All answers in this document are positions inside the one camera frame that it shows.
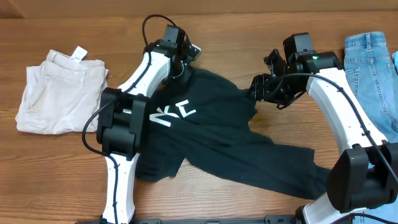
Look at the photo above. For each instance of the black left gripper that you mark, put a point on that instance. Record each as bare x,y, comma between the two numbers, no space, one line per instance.
187,66

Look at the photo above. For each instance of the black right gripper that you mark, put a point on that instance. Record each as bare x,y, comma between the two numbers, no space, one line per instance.
261,88

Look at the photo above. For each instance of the black t-shirt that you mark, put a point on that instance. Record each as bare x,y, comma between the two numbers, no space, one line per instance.
204,119

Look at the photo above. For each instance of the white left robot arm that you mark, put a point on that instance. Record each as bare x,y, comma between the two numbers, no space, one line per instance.
123,123

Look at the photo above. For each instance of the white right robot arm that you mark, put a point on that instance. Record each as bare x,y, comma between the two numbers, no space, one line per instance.
364,175

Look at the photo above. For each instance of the blue denim jeans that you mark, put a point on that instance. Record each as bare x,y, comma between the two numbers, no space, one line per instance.
372,77

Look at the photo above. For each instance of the light blue cloth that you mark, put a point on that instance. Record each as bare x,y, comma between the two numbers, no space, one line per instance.
395,60

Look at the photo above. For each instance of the beige folded pants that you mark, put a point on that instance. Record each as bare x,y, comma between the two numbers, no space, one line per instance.
61,93

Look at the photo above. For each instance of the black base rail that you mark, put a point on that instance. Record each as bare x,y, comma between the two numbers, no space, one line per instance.
217,221

